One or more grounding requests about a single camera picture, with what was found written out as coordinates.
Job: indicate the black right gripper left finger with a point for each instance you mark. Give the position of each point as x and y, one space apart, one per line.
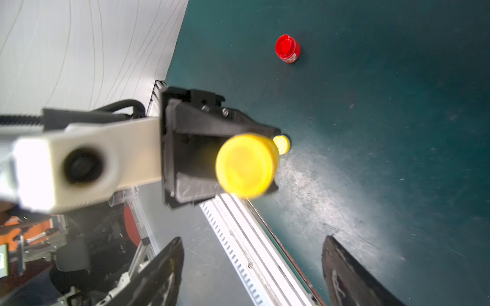
157 283

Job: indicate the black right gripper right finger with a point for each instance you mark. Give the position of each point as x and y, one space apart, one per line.
348 282

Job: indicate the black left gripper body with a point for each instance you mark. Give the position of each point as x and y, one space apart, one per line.
194 125

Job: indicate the yellow paint jar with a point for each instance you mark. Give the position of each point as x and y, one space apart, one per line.
246 165

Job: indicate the yellow jar lid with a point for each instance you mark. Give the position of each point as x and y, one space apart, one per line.
282 143

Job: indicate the red paint jar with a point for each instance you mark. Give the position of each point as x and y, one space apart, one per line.
287 49

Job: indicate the white vent strip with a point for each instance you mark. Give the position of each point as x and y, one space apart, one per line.
154 106

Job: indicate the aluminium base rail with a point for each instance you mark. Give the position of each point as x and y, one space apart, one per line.
266 269

